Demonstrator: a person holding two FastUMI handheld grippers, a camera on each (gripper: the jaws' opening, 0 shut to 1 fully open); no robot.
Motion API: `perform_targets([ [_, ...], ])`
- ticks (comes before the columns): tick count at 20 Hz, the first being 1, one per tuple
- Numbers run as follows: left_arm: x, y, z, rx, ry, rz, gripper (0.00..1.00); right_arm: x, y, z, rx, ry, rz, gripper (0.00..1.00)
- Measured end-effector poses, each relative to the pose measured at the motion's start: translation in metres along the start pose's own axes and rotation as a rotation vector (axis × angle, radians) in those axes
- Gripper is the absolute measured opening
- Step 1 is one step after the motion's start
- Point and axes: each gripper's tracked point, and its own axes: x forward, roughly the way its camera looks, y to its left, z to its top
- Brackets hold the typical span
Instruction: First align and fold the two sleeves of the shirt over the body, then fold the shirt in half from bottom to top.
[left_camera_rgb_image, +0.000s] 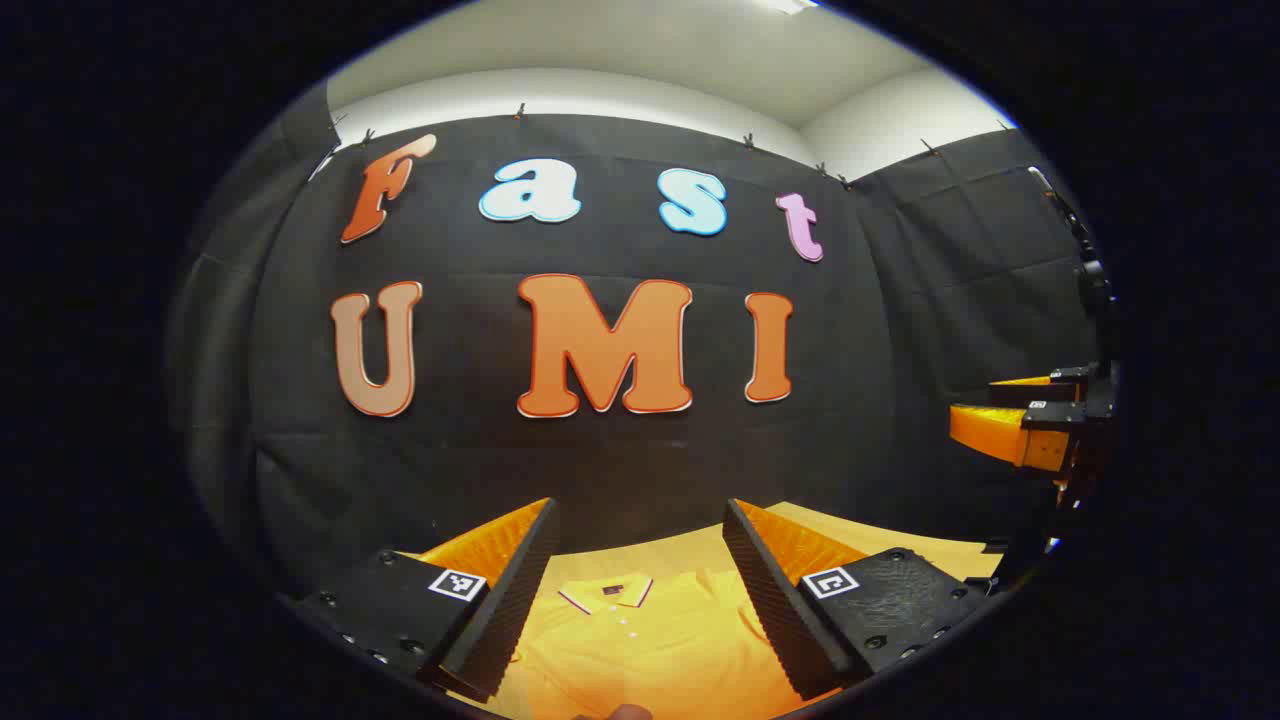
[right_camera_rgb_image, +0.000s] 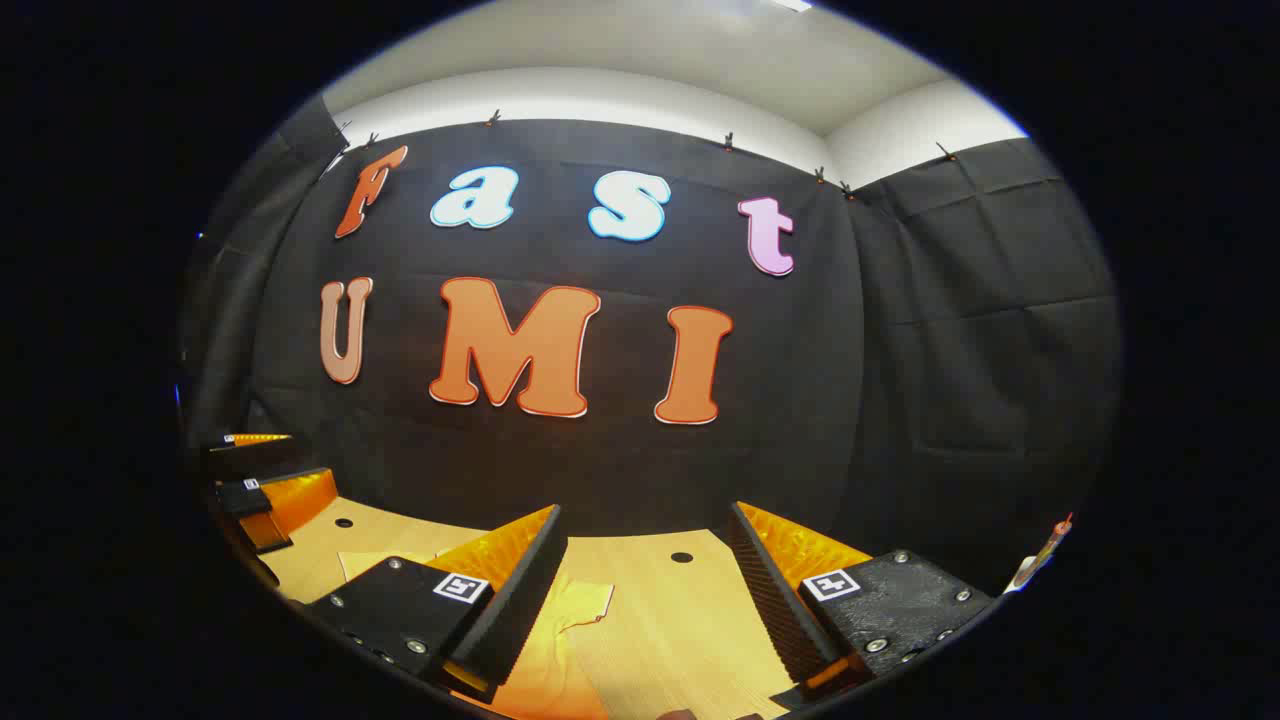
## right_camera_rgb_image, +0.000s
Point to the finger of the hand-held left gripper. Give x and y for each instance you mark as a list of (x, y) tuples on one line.
[(250, 458), (245, 498)]

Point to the orange T-shirt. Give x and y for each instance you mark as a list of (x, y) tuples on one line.
[(560, 660)]

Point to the orange and white hanging tag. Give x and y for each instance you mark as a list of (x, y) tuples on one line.
[(1040, 560)]

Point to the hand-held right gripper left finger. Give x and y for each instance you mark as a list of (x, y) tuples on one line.
[(520, 610)]

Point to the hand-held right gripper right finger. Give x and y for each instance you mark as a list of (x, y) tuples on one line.
[(780, 600)]

